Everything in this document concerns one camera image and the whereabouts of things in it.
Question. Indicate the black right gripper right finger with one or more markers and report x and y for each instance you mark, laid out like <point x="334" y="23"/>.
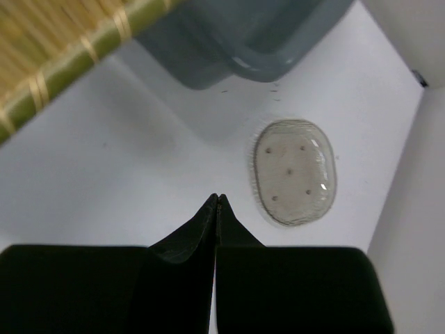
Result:
<point x="298" y="289"/>

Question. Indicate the grey plastic bin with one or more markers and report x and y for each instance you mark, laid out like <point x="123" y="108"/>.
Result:
<point x="200" y="43"/>

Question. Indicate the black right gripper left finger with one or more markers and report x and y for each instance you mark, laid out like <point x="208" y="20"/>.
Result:
<point x="163" y="288"/>

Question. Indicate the bamboo woven mat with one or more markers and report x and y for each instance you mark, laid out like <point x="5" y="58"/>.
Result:
<point x="47" y="45"/>

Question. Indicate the clear glass oval dish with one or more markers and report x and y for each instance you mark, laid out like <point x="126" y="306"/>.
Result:
<point x="293" y="174"/>

